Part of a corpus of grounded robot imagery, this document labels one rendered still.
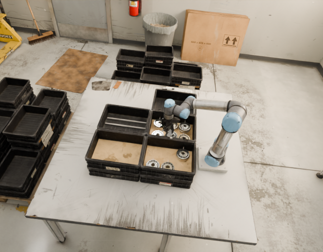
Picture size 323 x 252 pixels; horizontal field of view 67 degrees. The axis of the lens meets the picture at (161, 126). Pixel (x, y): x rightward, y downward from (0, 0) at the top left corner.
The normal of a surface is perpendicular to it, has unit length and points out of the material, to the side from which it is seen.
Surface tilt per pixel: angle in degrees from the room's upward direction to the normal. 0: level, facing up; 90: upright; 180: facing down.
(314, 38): 90
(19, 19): 90
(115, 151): 0
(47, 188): 0
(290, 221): 0
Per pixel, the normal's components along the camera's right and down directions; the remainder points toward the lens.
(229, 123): -0.49, 0.48
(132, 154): 0.08, -0.68
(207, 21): -0.08, 0.62
